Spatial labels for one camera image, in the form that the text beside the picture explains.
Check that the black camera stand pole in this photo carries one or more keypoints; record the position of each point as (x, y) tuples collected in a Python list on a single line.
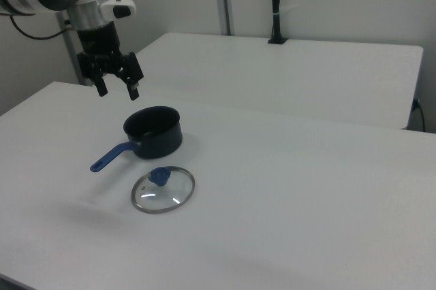
[(276, 4)]

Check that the glass lid with blue knob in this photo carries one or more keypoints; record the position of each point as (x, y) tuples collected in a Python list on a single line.
[(163, 190)]

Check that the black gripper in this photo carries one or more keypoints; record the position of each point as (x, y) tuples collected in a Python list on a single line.
[(102, 48)]

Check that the white table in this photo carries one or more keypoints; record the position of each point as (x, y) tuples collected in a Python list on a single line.
[(282, 75)]

